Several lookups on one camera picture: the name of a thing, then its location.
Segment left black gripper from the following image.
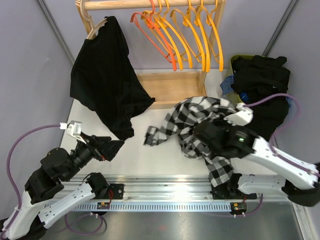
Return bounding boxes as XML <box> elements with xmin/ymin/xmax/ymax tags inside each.
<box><xmin>63</xmin><ymin>131</ymin><xmax>125</xmax><ymax>181</ymax></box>

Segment black white checkered shirt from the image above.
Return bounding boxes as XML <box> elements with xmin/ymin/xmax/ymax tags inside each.
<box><xmin>143</xmin><ymin>96</ymin><xmax>237</xmax><ymax>188</ymax></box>

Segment red orange hanger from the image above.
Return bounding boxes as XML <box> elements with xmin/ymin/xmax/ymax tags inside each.
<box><xmin>130</xmin><ymin>0</ymin><xmax>177</xmax><ymax>71</ymax></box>

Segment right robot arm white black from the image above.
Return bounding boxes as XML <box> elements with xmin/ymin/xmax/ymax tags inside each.
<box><xmin>193</xmin><ymin>120</ymin><xmax>320</xmax><ymax>207</ymax></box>

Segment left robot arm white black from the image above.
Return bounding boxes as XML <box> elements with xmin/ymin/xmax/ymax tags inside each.
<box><xmin>0</xmin><ymin>133</ymin><xmax>125</xmax><ymax>240</ymax></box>

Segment blue checked shirt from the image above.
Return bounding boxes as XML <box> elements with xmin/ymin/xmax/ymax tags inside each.
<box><xmin>220</xmin><ymin>72</ymin><xmax>291</xmax><ymax>110</ymax></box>

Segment black t-shirt on rack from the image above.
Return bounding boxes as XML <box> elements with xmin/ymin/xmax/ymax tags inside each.
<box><xmin>70</xmin><ymin>16</ymin><xmax>156</xmax><ymax>141</ymax></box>

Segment orange hanger empty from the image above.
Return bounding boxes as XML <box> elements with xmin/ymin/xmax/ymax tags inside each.
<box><xmin>169</xmin><ymin>0</ymin><xmax>212</xmax><ymax>73</ymax></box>
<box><xmin>196</xmin><ymin>0</ymin><xmax>226</xmax><ymax>73</ymax></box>

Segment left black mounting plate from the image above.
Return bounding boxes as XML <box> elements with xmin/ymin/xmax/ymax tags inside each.
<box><xmin>104</xmin><ymin>183</ymin><xmax>125</xmax><ymax>200</ymax></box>

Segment black mounting plate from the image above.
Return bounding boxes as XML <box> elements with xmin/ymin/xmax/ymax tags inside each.
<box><xmin>210</xmin><ymin>182</ymin><xmax>257</xmax><ymax>200</ymax></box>
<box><xmin>104</xmin><ymin>183</ymin><xmax>125</xmax><ymax>200</ymax></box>

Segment green laundry basket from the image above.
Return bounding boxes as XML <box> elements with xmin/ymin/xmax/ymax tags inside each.
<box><xmin>227</xmin><ymin>54</ymin><xmax>253</xmax><ymax>103</ymax></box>

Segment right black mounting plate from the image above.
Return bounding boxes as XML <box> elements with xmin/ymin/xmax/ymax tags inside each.
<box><xmin>210</xmin><ymin>182</ymin><xmax>257</xmax><ymax>200</ymax></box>

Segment wooden clothes rack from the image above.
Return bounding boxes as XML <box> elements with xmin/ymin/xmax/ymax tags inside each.
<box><xmin>75</xmin><ymin>0</ymin><xmax>210</xmax><ymax>109</ymax></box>

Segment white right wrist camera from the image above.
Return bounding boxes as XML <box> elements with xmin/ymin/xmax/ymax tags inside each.
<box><xmin>223</xmin><ymin>103</ymin><xmax>254</xmax><ymax>126</ymax></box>

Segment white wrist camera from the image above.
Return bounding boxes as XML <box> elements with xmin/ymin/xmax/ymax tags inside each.
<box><xmin>223</xmin><ymin>103</ymin><xmax>254</xmax><ymax>126</ymax></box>
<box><xmin>59</xmin><ymin>120</ymin><xmax>86</xmax><ymax>144</ymax></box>

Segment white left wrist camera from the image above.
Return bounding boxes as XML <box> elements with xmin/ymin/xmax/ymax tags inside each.
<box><xmin>59</xmin><ymin>120</ymin><xmax>86</xmax><ymax>144</ymax></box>

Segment aluminium rail base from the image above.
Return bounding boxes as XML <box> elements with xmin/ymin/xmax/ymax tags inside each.
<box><xmin>59</xmin><ymin>174</ymin><xmax>288</xmax><ymax>202</ymax></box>

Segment white slotted cable duct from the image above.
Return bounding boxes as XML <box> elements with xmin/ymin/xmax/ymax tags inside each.
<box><xmin>74</xmin><ymin>201</ymin><xmax>231</xmax><ymax>212</ymax></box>

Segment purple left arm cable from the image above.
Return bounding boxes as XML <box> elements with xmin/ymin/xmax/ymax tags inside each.
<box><xmin>2</xmin><ymin>123</ymin><xmax>62</xmax><ymax>231</ymax></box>

